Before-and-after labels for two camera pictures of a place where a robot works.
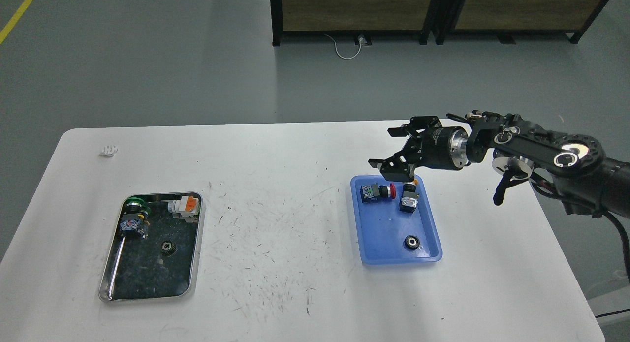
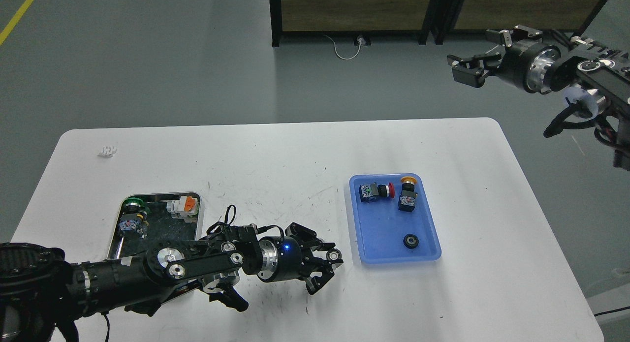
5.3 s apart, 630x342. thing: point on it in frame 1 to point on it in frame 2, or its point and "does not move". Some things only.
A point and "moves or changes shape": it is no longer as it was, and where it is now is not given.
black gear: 411,242 does not move
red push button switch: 372,192 does not move
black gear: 169,248 moves or changes shape
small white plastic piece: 109,150 does not move
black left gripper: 448,147 to 280,259
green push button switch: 135,220 does not move
